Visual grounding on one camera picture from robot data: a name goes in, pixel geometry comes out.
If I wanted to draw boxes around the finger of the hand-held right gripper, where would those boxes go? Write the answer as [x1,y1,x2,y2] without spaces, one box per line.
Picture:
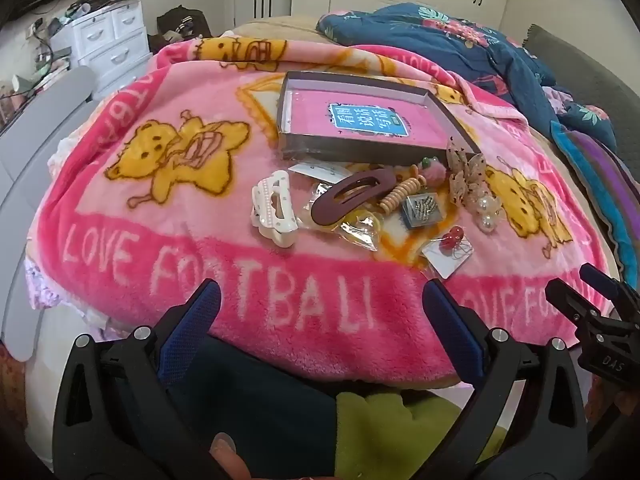
[579,263,640,311]
[545,280,608,328]

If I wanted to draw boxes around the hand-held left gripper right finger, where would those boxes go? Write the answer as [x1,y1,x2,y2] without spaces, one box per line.
[415,279,588,480]

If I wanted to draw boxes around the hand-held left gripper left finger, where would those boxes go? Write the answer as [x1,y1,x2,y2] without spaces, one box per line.
[52,279,236,480]

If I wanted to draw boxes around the red ball earrings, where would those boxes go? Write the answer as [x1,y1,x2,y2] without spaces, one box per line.
[422,227,476,278]

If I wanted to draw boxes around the blue box of hairpins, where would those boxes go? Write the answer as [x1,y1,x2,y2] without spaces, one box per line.
[400,191,446,230]

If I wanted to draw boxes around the white hair claw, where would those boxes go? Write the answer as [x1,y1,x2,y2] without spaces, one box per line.
[250,170,298,248]

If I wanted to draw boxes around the yellow hair clip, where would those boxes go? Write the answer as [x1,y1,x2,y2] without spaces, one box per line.
[312,182,386,251]

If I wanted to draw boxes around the beige lace butterfly hair clip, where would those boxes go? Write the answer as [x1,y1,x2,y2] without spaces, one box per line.
[446,139,488,208]

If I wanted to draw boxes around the pink strawberry hair clip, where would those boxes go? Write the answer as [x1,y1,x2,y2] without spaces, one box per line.
[410,157,448,186]

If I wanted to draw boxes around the maroon oval hair clip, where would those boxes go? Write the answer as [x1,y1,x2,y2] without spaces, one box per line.
[310,170,396,226]

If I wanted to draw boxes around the grey cardboard box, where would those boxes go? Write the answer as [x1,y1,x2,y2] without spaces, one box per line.
[276,71,482,167]

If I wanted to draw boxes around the person's left hand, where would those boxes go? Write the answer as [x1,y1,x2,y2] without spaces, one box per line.
[210,432,251,480]

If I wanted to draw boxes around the pink printed bear blanket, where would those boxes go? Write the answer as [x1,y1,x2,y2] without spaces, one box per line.
[27,37,608,391]

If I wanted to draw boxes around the dark trousers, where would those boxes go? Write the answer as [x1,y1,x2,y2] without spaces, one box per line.
[165,335,341,480]

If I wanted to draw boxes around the striped blue purple blanket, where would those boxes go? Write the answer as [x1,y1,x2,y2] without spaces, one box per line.
[550,120,640,281]

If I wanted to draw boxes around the clear pearl hair clip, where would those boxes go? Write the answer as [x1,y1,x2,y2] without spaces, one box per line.
[470,195,503,233]

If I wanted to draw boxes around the green fleece garment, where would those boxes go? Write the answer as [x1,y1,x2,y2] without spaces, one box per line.
[335,390,506,480]

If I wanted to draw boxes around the small white earring card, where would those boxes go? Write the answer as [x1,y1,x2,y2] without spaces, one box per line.
[289,161,353,186]

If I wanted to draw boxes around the grey sofa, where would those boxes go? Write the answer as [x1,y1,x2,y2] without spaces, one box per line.
[520,24,640,161]

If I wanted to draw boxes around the pink book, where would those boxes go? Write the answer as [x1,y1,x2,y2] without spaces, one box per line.
[287,91,448,142]

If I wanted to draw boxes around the grey bed footboard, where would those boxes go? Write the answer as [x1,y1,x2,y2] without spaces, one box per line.
[0,66,98,361]

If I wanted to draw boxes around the blue floral quilt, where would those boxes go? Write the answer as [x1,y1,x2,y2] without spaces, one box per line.
[316,2,618,153]

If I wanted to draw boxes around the black bag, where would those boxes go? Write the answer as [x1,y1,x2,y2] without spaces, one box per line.
[156,6,216,51]

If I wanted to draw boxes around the white drawer cabinet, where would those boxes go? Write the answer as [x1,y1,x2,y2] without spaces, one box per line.
[65,0,151,98]

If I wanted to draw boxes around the beige bed cover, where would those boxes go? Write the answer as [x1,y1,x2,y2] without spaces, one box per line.
[235,14,326,41]

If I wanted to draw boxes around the peach spiral hair tie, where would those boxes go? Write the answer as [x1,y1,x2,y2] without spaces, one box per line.
[378,176,421,213]

